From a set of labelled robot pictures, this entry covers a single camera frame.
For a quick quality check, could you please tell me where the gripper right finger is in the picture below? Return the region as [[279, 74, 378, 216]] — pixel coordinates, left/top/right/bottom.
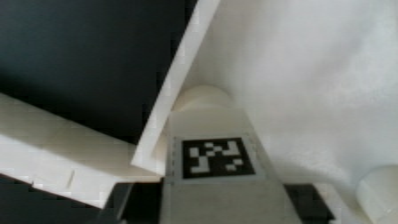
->
[[284, 183, 355, 224]]

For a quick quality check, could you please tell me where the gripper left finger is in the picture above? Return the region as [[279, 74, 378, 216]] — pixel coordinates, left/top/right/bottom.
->
[[87, 183, 162, 224]]

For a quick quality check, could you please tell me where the white table leg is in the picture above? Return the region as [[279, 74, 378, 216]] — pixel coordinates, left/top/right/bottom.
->
[[160, 108, 302, 224], [355, 165, 398, 224]]

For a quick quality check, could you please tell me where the white square table top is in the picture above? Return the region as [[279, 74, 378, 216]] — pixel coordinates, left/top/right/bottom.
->
[[130, 0, 398, 214]]

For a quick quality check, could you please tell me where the white U-shaped obstacle fence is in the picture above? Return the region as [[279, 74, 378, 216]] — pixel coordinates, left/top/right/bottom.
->
[[0, 93, 160, 208]]

